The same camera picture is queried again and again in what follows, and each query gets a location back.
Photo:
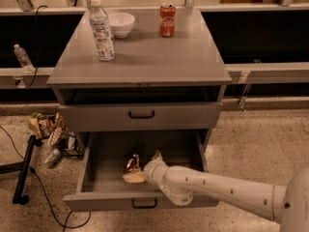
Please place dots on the crushed green bottle on floor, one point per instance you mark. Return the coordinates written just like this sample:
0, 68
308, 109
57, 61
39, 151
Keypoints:
52, 158

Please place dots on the pile of snack bags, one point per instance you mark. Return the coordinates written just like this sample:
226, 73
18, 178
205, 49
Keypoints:
53, 128

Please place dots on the grey drawer cabinet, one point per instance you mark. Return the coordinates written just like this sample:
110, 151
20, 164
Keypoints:
147, 68

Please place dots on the black stand leg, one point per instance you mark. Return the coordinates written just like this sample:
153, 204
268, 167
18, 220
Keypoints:
22, 168

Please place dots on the white ceramic bowl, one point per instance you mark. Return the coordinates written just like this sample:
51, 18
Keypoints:
121, 24

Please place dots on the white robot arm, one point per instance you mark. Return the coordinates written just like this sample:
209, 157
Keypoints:
286, 205

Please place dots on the clear plastic water bottle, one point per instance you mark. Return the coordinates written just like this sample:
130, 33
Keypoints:
99, 22

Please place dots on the small water bottle on ledge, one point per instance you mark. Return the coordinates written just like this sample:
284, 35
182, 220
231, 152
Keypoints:
23, 59

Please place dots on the black drawer handle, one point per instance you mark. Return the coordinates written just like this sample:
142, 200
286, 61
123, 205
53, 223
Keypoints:
139, 116
144, 203

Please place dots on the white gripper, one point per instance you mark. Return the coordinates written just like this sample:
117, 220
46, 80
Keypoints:
150, 172

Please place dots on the open grey bottom drawer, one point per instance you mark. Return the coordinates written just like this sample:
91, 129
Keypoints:
101, 186

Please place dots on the closed grey middle drawer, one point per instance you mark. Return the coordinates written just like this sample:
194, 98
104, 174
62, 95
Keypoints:
168, 116

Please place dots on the black drawer handle bottom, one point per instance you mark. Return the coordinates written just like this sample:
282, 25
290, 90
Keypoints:
144, 203

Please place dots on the red cola can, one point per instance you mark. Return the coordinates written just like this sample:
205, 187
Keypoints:
167, 20

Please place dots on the orange soda can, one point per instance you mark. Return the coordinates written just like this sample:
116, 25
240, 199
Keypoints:
133, 164

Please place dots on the black drawer handle middle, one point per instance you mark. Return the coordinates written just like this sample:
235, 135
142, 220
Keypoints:
139, 116

